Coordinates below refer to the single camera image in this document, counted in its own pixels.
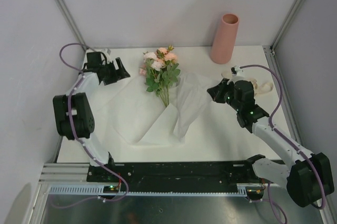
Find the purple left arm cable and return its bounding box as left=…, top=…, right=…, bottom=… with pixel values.
left=59, top=43, right=130, bottom=209

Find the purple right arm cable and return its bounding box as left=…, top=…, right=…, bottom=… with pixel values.
left=238, top=64, right=327, bottom=209

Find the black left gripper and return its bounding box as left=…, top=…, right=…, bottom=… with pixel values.
left=100, top=58, right=130, bottom=86

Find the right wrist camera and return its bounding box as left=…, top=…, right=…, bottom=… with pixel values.
left=230, top=66, right=244, bottom=83

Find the right aluminium frame post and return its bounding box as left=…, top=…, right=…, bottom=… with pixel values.
left=270, top=0, right=305, bottom=52

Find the aluminium frame post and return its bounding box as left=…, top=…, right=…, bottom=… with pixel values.
left=54, top=0, right=85, bottom=44
left=270, top=0, right=305, bottom=52

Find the left aluminium frame post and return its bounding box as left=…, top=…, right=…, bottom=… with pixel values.
left=54, top=0, right=85, bottom=44

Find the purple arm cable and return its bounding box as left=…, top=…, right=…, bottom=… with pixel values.
left=238, top=64, right=327, bottom=209
left=59, top=43, right=130, bottom=209

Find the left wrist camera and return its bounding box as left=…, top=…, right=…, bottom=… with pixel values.
left=101, top=48, right=111, bottom=60

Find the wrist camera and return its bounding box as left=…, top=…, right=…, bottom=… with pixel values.
left=230, top=66, right=244, bottom=83
left=101, top=48, right=111, bottom=60

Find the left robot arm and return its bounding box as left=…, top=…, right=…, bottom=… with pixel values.
left=53, top=52, right=130, bottom=182

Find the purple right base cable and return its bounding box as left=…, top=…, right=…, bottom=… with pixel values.
left=250, top=181, right=288, bottom=224

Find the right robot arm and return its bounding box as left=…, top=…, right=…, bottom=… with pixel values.
left=207, top=79, right=334, bottom=209

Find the pink flower bouquet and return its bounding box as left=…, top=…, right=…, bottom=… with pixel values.
left=140, top=45, right=181, bottom=106

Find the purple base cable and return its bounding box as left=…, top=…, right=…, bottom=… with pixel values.
left=97, top=179, right=130, bottom=203
left=250, top=181, right=288, bottom=224

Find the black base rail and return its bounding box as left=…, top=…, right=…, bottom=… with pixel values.
left=86, top=161, right=265, bottom=194

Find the pink tall vase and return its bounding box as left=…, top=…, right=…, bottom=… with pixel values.
left=210, top=14, right=240, bottom=64

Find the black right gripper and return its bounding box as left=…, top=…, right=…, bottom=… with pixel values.
left=207, top=79, right=241, bottom=112

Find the cream printed ribbon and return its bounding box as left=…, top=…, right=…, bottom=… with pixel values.
left=221, top=71, right=274, bottom=96

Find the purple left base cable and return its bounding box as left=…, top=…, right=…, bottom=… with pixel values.
left=97, top=179, right=130, bottom=203

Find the white wrapping paper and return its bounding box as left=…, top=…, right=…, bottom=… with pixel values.
left=95, top=73, right=217, bottom=147

